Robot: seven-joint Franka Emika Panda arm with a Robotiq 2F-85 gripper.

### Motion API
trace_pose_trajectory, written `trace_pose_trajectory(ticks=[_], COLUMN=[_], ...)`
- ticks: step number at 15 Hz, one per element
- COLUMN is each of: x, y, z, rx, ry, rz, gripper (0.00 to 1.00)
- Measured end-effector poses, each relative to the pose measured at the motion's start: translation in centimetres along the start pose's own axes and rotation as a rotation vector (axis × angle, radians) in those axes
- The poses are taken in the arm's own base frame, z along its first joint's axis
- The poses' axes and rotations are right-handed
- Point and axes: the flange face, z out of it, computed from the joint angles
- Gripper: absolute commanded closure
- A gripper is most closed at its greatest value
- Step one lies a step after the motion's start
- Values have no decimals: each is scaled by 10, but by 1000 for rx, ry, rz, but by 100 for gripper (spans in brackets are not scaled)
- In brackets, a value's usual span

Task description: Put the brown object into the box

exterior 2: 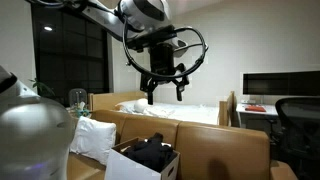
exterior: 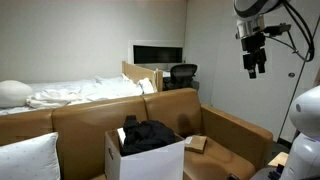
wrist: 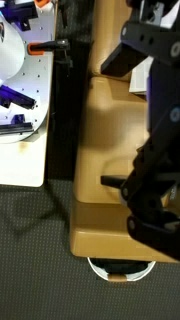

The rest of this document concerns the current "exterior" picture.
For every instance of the white paper sheet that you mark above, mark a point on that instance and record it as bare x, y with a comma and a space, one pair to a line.
121, 135

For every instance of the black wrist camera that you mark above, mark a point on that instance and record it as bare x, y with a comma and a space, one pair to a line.
278, 29

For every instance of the black clothing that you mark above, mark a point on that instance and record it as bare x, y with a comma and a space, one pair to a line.
146, 135

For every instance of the white bed with bedding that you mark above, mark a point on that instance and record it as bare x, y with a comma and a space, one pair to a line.
100, 88

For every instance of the round white pillow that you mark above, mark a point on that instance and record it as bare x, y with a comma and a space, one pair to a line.
13, 93

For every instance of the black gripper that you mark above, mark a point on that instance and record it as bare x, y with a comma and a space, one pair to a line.
253, 46

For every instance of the light wooden board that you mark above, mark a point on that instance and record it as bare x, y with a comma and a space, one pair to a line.
279, 159

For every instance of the small brown cardboard box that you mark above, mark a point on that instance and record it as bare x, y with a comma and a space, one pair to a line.
196, 144

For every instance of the thin black pole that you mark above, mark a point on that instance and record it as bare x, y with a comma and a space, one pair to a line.
293, 96

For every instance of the white dotted pillow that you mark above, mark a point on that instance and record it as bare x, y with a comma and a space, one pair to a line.
30, 160

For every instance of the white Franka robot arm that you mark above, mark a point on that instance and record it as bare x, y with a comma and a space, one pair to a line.
305, 150

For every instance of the black monitor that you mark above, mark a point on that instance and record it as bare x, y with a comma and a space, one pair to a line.
156, 54

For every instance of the wooden bed footboard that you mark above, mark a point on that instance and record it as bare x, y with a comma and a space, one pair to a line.
138, 73

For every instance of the brown leather sofa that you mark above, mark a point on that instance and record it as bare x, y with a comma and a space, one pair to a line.
86, 133

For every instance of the black office chair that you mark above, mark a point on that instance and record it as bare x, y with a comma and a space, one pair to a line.
182, 75

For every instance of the dark blue object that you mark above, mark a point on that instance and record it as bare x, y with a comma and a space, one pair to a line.
276, 173

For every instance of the white cardboard box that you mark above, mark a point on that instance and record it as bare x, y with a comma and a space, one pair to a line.
153, 165

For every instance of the white desk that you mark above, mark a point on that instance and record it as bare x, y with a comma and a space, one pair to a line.
166, 73

